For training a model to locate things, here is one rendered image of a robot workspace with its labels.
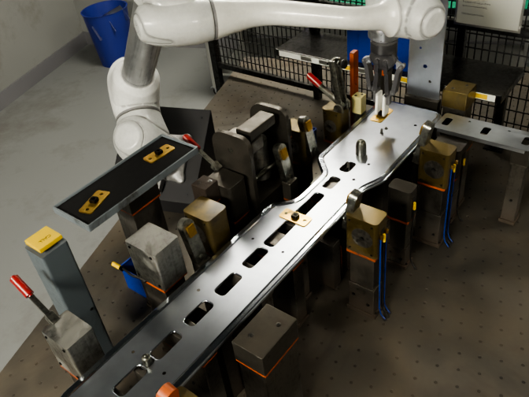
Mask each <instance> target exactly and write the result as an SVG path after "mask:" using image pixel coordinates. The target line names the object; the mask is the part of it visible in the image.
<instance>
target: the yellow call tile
mask: <svg viewBox="0 0 529 397"><path fill-rule="evenodd" d="M61 239H62V235H61V234H60V233H58V232H55V231H54V230H53V229H51V228H49V227H47V226H45V227H44V228H42V229H40V230H39V231H38V232H37V233H35V234H34V235H32V236H30V237H29V238H27V239H26V240H25V243H26V244H27V245H28V246H30V247H31V248H33V249H34V250H37V251H38V252H39V253H40V254H41V253H42V252H44V251H45V250H47V249H48V248H50V247H51V246H53V245H54V244H55V243H56V242H58V241H59V240H61Z"/></svg>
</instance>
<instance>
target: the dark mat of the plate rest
mask: <svg viewBox="0 0 529 397"><path fill-rule="evenodd" d="M165 144H168V145H170V146H172V147H175V150H173V151H172V152H170V153H168V154H166V155H165V156H164V157H162V158H160V159H159V160H157V161H155V162H154V163H152V164H150V163H149V162H147V161H144V160H143V158H144V157H145V156H147V155H148V154H151V153H152V152H154V151H155V150H156V149H157V148H160V147H162V146H164V145H165ZM193 149H194V148H193V147H189V146H187V145H184V144H182V143H178V142H176V141H173V140H171V139H167V138H165V137H163V136H162V137H161V138H160V139H158V140H156V141H155V142H154V143H152V144H150V145H149V146H148V147H146V148H145V149H143V150H141V151H140V152H138V153H137V154H136V155H134V156H133V157H131V158H129V159H128V160H127V161H125V162H124V163H122V164H121V165H119V166H117V167H116V168H115V169H113V170H112V171H110V172H109V173H107V174H105V175H104V176H103V177H101V178H100V179H98V180H96V181H95V182H94V183H92V184H91V185H89V186H88V187H86V188H84V189H83V190H82V191H81V192H79V193H78V194H76V195H74V196H73V197H71V198H70V199H69V200H67V201H66V202H64V203H62V204H61V205H60V206H58V207H57V208H58V209H59V210H62V211H64V212H65V213H67V214H69V215H71V216H73V217H74V218H76V219H78V220H80V221H82V222H84V223H86V224H90V223H91V222H92V221H94V220H95V219H97V218H98V217H100V216H101V215H103V213H105V212H106V211H108V210H109V209H111V208H112V207H114V206H115V205H116V204H117V203H119V202H120V201H122V200H123V199H125V198H126V197H128V196H129V195H130V194H131V193H133V192H134V191H136V190H137V189H138V188H140V187H141V186H142V185H144V184H145V183H147V182H148V181H149V180H151V179H153V178H154V177H155V176H156V175H157V174H159V173H161V172H162V171H163V170H165V169H167V168H168V167H169V166H170V165H171V164H173V163H174V162H176V161H177V160H179V159H180V158H181V157H182V156H184V155H185V154H187V153H188V152H190V151H191V150H193ZM98 190H100V191H109V192H110V195H109V196H108V197H107V198H106V199H105V200H104V201H103V203H102V204H101V205H100V206H99V207H98V208H97V209H96V210H95V211H94V212H93V213H92V214H87V213H80V212H79V209H80V208H81V207H82V206H83V205H84V204H85V203H86V202H87V201H88V199H89V198H90V197H91V196H92V195H93V194H94V193H95V192H96V191H98Z"/></svg>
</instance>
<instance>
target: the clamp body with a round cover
mask: <svg viewBox="0 0 529 397"><path fill-rule="evenodd" d="M183 212H184V216H185V217H186V218H190V219H192V220H193V221H194V224H195V226H196V229H197V230H198V234H199V236H200V238H201V240H202V243H203V246H204V248H205V251H206V253H207V255H208V256H210V257H212V256H213V255H214V254H215V253H216V252H217V251H219V250H220V249H221V248H222V247H223V246H224V245H225V244H226V243H227V242H229V241H230V240H231V232H230V228H229V223H228V216H227V211H226V207H225V205H223V204H221V203H218V202H216V201H213V200H212V199H209V198H206V197H204V196H200V197H198V198H197V199H195V200H194V201H193V202H192V203H191V204H190V205H189V206H187V207H186V208H185V209H184V210H183ZM216 293H217V294H218V295H222V296H223V295H226V294H227V293H228V287H226V286H225V284H224V282H223V283H222V284H221V285H220V286H219V287H218V288H217V290H216Z"/></svg>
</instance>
